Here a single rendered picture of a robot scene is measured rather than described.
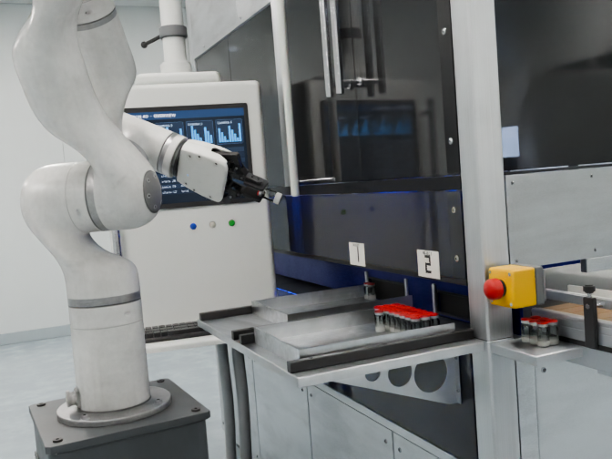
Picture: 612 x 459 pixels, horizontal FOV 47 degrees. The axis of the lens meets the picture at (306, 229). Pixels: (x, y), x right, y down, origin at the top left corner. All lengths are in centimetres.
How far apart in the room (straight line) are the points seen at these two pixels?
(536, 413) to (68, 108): 107
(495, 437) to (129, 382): 72
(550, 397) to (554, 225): 35
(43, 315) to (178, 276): 461
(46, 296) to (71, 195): 557
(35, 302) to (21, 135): 148
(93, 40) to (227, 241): 108
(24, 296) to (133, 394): 553
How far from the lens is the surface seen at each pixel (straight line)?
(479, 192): 141
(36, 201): 122
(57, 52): 112
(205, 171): 135
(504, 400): 150
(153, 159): 138
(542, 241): 151
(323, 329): 161
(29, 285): 673
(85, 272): 119
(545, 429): 159
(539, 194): 150
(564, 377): 159
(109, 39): 129
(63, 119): 114
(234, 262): 223
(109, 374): 122
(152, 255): 220
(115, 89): 131
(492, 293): 135
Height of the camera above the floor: 122
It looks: 4 degrees down
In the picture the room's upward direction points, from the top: 4 degrees counter-clockwise
